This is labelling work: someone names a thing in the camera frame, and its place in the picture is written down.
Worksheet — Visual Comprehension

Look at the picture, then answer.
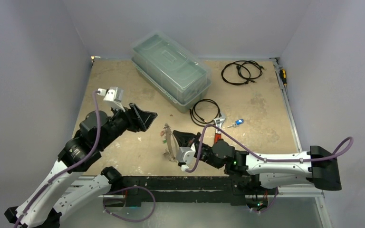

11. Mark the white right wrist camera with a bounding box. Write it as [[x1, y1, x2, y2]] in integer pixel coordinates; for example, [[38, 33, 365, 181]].
[[175, 145, 196, 171]]

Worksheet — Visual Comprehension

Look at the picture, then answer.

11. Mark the black coiled cable far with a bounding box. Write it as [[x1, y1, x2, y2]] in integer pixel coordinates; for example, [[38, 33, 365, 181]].
[[221, 60, 266, 86]]

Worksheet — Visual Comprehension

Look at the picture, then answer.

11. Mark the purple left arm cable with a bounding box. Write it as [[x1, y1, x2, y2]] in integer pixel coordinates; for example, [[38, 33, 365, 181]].
[[12, 90, 103, 228]]

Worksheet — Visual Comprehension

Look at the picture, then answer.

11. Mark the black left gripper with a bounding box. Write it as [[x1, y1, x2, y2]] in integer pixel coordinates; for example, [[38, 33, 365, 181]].
[[97, 101, 157, 150]]

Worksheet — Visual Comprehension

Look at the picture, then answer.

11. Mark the adjustable wrench red handle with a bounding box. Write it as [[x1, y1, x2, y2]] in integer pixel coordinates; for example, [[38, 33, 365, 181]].
[[213, 112, 226, 143]]

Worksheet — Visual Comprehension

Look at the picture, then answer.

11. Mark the clear plastic storage box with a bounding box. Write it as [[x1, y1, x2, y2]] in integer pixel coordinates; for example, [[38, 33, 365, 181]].
[[131, 31, 211, 113]]

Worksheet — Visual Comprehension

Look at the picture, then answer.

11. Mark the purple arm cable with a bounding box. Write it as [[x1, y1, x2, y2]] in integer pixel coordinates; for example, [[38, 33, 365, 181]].
[[185, 124, 355, 174], [12, 90, 103, 228]]

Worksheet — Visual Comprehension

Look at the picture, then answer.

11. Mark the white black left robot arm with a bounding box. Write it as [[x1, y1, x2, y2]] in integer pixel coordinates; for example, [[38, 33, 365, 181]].
[[4, 103, 157, 228]]

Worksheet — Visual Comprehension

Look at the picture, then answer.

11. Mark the aluminium frame rail right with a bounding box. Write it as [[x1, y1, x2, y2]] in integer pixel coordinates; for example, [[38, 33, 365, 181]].
[[270, 57, 302, 152]]

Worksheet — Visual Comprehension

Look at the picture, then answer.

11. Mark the yellow black screwdriver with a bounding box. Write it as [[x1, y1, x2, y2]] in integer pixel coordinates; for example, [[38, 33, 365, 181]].
[[279, 69, 288, 87]]

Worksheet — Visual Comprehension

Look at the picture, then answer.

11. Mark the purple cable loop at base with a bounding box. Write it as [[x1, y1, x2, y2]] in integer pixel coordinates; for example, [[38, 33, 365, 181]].
[[102, 185, 157, 223]]

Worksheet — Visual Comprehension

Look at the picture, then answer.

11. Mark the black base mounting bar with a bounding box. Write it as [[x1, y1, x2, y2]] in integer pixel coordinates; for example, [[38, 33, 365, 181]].
[[112, 176, 278, 207]]

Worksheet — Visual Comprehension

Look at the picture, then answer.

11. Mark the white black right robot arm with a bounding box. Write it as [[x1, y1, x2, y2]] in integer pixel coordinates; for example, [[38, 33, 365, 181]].
[[173, 130, 342, 193]]

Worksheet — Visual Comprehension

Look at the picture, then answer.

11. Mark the black coiled cable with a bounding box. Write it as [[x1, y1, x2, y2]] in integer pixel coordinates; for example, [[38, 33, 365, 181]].
[[221, 60, 266, 86], [190, 98, 221, 128]]

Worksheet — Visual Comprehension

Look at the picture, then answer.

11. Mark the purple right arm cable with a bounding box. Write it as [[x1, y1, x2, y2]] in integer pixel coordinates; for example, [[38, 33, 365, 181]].
[[185, 124, 355, 174]]

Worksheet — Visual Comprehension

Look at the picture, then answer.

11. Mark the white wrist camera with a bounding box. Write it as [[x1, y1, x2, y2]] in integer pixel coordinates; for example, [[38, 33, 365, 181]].
[[97, 86, 125, 112], [175, 145, 196, 171]]

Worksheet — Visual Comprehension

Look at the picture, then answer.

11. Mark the black coiled cable near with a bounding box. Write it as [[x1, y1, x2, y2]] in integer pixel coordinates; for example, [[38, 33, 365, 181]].
[[190, 98, 221, 128]]

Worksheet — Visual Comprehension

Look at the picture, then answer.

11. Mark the key with blue tag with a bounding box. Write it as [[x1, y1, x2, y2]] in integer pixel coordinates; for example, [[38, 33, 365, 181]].
[[227, 119, 244, 128]]

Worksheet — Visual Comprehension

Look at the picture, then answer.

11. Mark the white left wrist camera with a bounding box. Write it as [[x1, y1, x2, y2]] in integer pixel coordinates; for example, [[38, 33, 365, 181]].
[[97, 86, 125, 112]]

